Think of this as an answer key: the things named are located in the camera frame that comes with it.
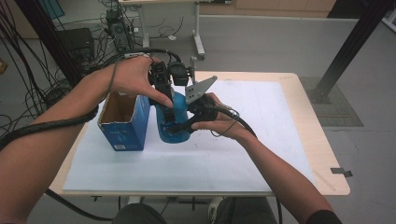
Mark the black metal stand post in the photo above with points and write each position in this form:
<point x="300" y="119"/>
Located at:
<point x="40" y="28"/>

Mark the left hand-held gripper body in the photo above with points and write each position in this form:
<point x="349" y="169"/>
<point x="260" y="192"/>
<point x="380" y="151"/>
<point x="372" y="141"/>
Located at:
<point x="179" y="74"/>

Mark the person's left hand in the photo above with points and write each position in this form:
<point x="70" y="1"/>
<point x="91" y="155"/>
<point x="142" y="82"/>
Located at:
<point x="134" y="77"/>

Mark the blue cardboard box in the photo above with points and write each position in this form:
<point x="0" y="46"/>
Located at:
<point x="124" y="137"/>

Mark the wooden cabinet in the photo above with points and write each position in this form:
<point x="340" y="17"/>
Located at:
<point x="274" y="7"/>

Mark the white desk frame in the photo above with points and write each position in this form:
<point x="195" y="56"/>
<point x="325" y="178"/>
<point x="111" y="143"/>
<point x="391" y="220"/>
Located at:
<point x="198" y="34"/>

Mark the white frame edge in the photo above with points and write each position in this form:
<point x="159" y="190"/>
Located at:
<point x="390" y="21"/>

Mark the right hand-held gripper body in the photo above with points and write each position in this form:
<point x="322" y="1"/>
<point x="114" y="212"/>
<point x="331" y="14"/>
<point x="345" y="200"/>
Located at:
<point x="202" y="109"/>

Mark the person's white shoe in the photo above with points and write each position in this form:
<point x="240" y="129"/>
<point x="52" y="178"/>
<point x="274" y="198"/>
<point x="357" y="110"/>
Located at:
<point x="214" y="211"/>

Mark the person's leg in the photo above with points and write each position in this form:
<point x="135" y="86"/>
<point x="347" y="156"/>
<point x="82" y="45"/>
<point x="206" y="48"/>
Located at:
<point x="246" y="211"/>
<point x="140" y="214"/>

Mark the white paper sheet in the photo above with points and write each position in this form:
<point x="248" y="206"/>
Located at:
<point x="218" y="168"/>

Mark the black computer tower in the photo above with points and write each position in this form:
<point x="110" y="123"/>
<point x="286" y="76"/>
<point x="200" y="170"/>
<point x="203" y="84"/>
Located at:
<point x="120" y="34"/>

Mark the black metal post with base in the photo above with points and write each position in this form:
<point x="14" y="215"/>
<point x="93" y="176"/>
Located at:
<point x="351" y="43"/>

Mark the person's left leg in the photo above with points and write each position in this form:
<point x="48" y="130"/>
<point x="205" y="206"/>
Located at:
<point x="140" y="214"/>

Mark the teal panel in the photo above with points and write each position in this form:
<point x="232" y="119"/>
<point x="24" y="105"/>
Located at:
<point x="51" y="7"/>

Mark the black box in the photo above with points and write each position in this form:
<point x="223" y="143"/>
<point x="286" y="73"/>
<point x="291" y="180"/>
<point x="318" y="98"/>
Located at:
<point x="76" y="40"/>

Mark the grey tape piece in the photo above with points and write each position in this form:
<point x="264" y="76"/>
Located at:
<point x="342" y="172"/>

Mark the person's right leg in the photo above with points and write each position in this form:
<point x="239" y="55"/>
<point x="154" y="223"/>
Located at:
<point x="246" y="211"/>

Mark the person's right hand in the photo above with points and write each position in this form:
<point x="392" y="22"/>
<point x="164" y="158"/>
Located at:
<point x="224" y="124"/>

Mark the blue plastic bottle white cap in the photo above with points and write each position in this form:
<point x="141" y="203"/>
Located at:
<point x="180" y="107"/>

